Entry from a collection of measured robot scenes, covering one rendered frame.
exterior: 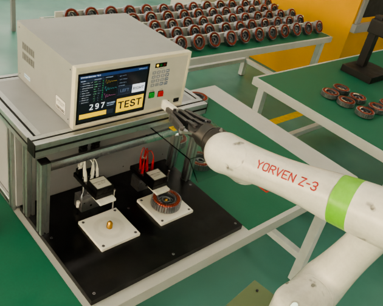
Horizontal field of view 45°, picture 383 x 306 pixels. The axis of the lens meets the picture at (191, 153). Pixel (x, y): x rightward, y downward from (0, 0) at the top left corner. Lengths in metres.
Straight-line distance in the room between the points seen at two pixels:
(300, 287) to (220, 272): 1.38
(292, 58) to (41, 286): 4.20
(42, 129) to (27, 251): 0.39
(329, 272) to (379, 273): 1.77
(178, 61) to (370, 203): 0.85
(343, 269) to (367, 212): 0.34
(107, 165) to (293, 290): 0.88
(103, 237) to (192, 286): 1.04
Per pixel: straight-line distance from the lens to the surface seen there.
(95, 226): 1.60
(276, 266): 2.78
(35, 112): 1.53
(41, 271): 1.51
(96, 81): 1.41
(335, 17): 4.90
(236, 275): 2.64
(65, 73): 1.42
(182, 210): 1.71
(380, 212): 0.98
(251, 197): 1.93
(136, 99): 1.53
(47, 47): 1.50
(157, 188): 1.71
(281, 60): 5.31
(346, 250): 1.27
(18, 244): 1.59
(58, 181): 1.71
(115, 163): 1.81
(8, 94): 1.63
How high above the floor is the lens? 1.88
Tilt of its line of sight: 33 degrees down
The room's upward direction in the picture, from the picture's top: 13 degrees clockwise
